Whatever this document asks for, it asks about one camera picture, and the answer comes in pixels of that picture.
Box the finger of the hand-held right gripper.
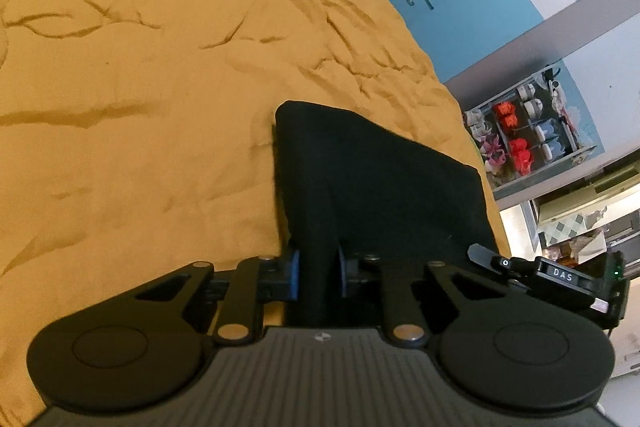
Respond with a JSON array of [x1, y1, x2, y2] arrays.
[[467, 244, 540, 292]]

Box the grey shoe rack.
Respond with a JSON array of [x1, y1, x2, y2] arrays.
[[462, 66, 599, 200]]

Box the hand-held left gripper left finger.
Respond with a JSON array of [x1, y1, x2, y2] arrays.
[[134, 249, 302, 344]]

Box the cluttered white shelf unit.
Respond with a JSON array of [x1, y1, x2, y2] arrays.
[[497, 169, 640, 269]]

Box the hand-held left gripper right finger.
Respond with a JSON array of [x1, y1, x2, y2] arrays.
[[336, 243, 501, 347]]

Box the mustard yellow bed sheet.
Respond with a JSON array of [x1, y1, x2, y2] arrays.
[[0, 0, 505, 427]]

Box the black pants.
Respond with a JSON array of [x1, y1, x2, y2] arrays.
[[274, 101, 508, 330]]

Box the group of assorted shoes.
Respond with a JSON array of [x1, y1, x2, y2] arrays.
[[465, 82, 568, 180]]

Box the blue white wardrobe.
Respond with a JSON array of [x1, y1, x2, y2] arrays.
[[367, 0, 640, 108]]

